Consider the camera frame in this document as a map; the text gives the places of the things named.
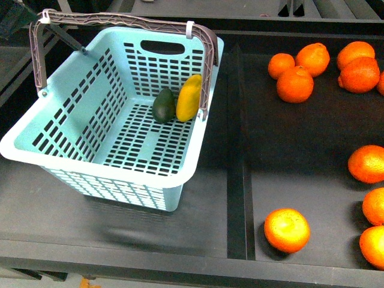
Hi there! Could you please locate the yellow mango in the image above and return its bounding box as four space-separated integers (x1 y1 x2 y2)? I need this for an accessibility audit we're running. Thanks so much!
176 74 202 122

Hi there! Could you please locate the dark green avocado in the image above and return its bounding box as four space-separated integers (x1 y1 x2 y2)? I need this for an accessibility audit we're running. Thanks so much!
152 88 176 124

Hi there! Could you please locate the brown basket handle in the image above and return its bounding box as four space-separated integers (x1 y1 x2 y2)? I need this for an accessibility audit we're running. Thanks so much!
29 8 219 122

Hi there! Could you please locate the light blue plastic basket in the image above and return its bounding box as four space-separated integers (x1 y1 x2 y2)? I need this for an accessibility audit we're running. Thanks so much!
1 27 208 212

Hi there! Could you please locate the black display crate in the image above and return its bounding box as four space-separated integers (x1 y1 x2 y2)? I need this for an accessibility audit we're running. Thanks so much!
1 20 383 287

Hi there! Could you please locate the white zip tie right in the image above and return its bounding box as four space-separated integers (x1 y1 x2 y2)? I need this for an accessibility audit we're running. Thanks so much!
185 20 194 40

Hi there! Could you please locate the white zip tie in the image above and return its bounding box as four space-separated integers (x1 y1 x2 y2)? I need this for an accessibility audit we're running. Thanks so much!
38 8 51 25
185 20 194 40

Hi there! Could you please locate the orange tangerine centre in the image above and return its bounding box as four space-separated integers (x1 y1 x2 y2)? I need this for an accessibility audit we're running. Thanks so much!
277 66 314 103

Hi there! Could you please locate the orange tangerine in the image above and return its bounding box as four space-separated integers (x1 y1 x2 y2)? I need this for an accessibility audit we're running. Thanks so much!
362 187 383 226
295 43 330 77
268 53 295 80
338 56 380 94
337 41 376 71
277 66 314 103
264 208 311 254

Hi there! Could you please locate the orange tangerine top left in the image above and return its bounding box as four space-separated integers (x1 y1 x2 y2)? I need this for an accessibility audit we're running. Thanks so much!
268 53 295 80

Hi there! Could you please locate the orange tangerine front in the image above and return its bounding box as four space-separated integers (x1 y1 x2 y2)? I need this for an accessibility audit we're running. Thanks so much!
264 208 311 254

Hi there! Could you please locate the orange tangerine mid right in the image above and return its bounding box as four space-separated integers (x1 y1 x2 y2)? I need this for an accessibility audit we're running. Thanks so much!
347 145 383 184

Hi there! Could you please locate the orange tangerine top right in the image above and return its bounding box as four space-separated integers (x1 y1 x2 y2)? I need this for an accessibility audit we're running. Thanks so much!
337 41 376 71

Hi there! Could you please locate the orange tangerine lower right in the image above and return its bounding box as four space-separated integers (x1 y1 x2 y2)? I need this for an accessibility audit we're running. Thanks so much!
362 187 383 226

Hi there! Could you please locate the white zip tie left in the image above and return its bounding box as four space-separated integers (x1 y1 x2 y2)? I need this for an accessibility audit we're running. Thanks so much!
38 8 51 25

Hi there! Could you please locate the orange tangerine corner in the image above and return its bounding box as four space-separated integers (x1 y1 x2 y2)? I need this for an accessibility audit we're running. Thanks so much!
359 226 384 271

